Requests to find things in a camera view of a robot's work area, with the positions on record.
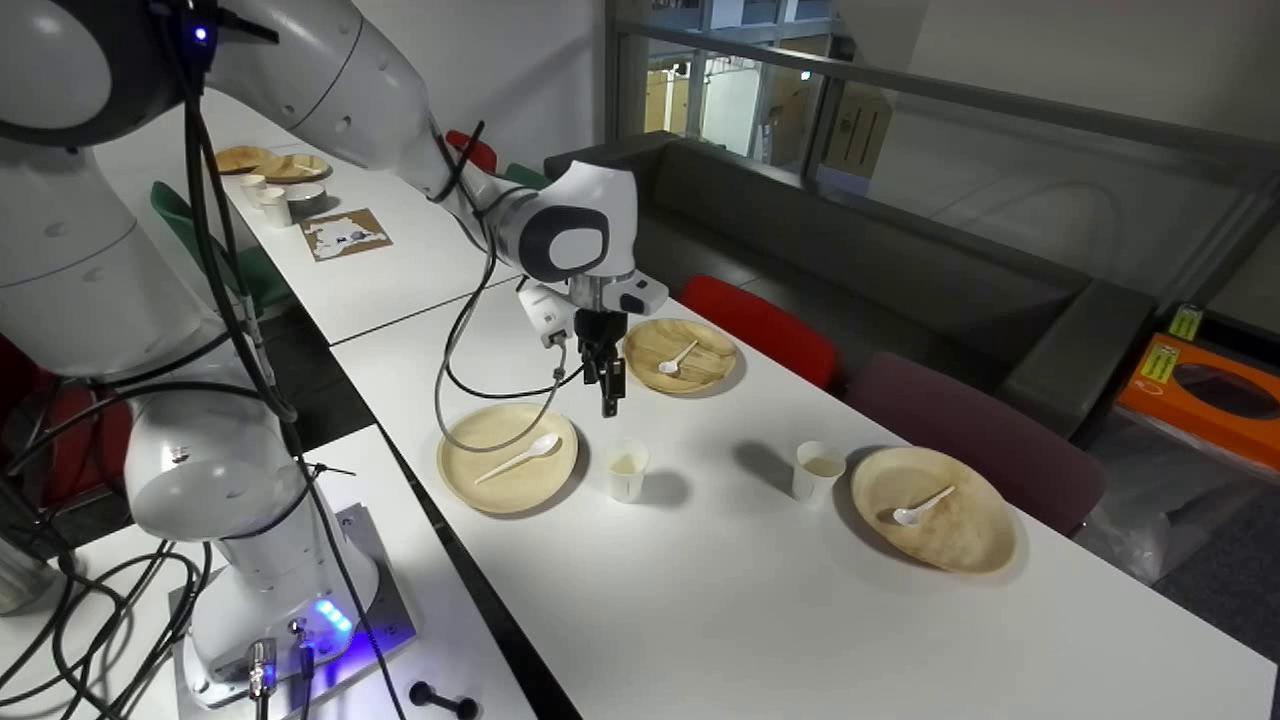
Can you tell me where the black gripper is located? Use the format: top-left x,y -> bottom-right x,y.
572,301 -> 632,422

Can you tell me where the small clear cup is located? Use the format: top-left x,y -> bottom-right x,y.
600,440 -> 652,509

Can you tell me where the white plastic spoon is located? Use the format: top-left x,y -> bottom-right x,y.
889,480 -> 960,534
471,428 -> 569,487
656,336 -> 707,379

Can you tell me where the round wooden plate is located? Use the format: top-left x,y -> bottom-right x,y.
618,316 -> 747,401
437,401 -> 588,519
849,440 -> 1022,579
256,149 -> 336,187
203,141 -> 270,182

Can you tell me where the dark grey sofa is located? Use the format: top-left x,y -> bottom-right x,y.
540,128 -> 1160,440

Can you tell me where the black dumbbell shaped knob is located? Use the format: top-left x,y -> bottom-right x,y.
402,676 -> 478,720

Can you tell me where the green chair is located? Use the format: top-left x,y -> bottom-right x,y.
146,177 -> 294,320

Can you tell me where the maroon chair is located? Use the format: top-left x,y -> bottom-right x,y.
842,349 -> 1113,539

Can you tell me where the grey metal railing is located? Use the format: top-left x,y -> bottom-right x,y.
605,0 -> 1280,316

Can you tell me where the orange flat box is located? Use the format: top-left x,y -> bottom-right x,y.
1114,332 -> 1280,472

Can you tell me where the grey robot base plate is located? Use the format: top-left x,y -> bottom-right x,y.
172,495 -> 423,714

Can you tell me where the black cable bundle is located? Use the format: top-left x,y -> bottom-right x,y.
0,517 -> 216,720

